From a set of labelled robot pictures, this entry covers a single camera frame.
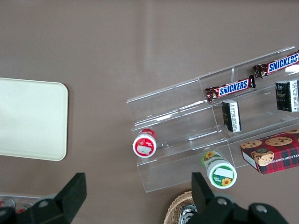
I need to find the light oval wicker basket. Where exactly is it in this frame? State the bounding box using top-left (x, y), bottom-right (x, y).
top-left (163, 190), bottom-right (199, 224)

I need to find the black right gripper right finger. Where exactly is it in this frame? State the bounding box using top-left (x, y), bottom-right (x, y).
top-left (186, 172), bottom-right (289, 224)

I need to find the clear acrylic bottle rack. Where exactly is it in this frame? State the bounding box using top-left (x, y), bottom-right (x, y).
top-left (0, 192), bottom-right (41, 214)

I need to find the green cap sunflower bottle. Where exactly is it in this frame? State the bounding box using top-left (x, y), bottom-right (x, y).
top-left (201, 151), bottom-right (238, 189)

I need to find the aluminium foil container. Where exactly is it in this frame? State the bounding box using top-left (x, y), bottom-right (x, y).
top-left (179, 202), bottom-right (199, 224)

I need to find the small black chocolate box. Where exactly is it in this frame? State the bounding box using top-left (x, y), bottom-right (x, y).
top-left (275, 79), bottom-right (299, 112)
top-left (221, 99), bottom-right (242, 133)

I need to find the red tartan cookie box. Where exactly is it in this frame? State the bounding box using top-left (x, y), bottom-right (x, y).
top-left (240, 128), bottom-right (299, 175)

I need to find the red cap small bottle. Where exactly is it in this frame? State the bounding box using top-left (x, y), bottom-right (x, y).
top-left (132, 128), bottom-right (157, 159)

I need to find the Snickers bar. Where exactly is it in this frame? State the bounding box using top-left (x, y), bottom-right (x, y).
top-left (205, 74), bottom-right (256, 103)
top-left (252, 50), bottom-right (299, 79)

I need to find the beige plastic tray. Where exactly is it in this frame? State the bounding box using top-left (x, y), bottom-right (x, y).
top-left (0, 77), bottom-right (69, 161)

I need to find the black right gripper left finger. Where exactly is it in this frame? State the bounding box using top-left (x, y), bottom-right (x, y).
top-left (17, 172), bottom-right (87, 224)

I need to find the red cola bottle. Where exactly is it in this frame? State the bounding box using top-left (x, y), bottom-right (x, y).
top-left (0, 197), bottom-right (15, 211)
top-left (15, 202), bottom-right (34, 213)

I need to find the clear acrylic stepped display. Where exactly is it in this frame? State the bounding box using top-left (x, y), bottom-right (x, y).
top-left (126, 45), bottom-right (299, 193)

